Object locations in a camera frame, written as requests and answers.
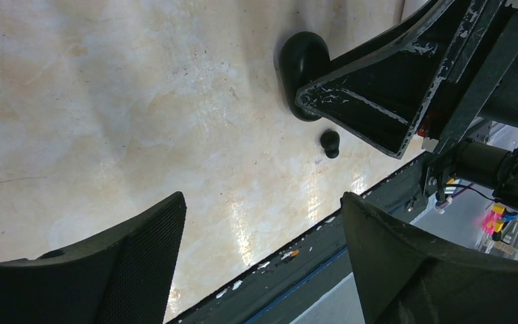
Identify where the black earbud front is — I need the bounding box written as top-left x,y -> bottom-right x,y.
320,130 -> 340,159

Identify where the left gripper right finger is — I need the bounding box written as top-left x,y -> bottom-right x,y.
341,192 -> 518,323

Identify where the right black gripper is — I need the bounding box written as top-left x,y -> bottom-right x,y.
295,1 -> 518,159

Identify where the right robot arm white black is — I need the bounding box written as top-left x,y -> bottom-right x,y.
280,1 -> 518,211

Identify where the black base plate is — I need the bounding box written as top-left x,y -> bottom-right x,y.
172,153 -> 432,323

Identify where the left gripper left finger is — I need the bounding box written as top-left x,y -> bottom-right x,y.
0,192 -> 186,323

